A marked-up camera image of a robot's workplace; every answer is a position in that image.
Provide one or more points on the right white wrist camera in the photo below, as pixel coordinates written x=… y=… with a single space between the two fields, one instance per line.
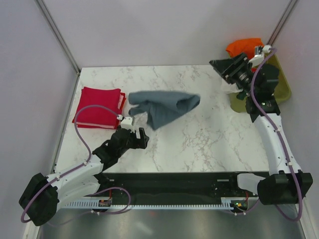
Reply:
x=259 y=55

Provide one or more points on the left aluminium frame post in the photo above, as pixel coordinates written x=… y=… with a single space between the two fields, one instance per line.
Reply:
x=57 y=34

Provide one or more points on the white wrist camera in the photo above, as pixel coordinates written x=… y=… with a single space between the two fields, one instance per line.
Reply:
x=259 y=55
x=127 y=122

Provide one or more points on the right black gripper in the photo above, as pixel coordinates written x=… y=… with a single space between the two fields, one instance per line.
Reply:
x=222 y=65

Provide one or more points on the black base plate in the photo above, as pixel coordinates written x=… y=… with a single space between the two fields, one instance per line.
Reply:
x=173 y=188

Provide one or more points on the blue grey t shirt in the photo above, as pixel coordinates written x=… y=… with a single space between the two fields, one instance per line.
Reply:
x=162 y=107

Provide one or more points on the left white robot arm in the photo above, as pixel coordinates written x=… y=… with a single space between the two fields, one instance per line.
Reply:
x=45 y=195

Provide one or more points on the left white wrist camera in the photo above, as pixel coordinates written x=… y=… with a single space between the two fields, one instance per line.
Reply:
x=127 y=122

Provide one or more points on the green plastic basket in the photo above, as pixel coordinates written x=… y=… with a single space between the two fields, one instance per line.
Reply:
x=282 y=91

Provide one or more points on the right aluminium frame post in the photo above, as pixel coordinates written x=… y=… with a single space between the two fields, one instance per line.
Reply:
x=282 y=21

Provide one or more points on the folded red t shirt stack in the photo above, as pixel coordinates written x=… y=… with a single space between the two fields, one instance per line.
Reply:
x=99 y=108

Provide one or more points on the aluminium frame post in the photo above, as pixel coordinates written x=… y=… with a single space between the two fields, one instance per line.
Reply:
x=282 y=21
x=57 y=34

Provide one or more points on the orange t shirt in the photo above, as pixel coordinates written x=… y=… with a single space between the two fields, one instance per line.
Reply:
x=246 y=46

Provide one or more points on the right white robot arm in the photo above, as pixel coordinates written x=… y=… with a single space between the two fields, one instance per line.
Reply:
x=286 y=183

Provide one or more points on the white slotted cable duct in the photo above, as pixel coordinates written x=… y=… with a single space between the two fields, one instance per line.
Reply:
x=97 y=204

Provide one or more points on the white green crumpled t shirt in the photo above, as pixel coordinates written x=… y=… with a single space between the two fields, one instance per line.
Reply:
x=230 y=88

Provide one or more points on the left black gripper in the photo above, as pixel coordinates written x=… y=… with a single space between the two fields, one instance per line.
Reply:
x=142 y=141

